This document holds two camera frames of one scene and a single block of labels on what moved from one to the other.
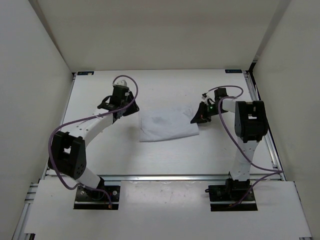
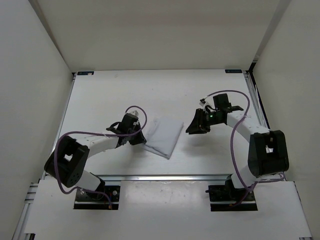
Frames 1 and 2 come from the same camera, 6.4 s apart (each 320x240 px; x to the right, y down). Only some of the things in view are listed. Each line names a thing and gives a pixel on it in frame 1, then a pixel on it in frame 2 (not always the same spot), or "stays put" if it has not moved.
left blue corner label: [90, 73] stays put
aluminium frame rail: [164, 178] stays put
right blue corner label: [233, 71] stays put
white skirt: [163, 123] to [162, 136]
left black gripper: [134, 108] to [140, 138]
